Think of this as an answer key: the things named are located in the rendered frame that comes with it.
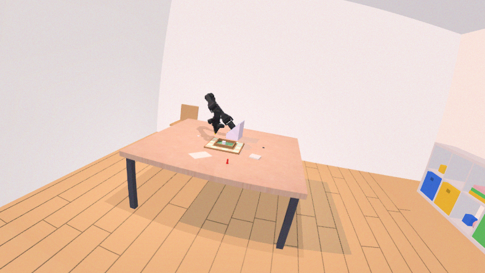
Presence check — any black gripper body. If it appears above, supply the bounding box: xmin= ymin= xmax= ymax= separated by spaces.
xmin=212 ymin=117 xmax=225 ymax=128

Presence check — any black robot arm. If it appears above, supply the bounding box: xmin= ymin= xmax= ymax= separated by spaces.
xmin=205 ymin=93 xmax=236 ymax=129

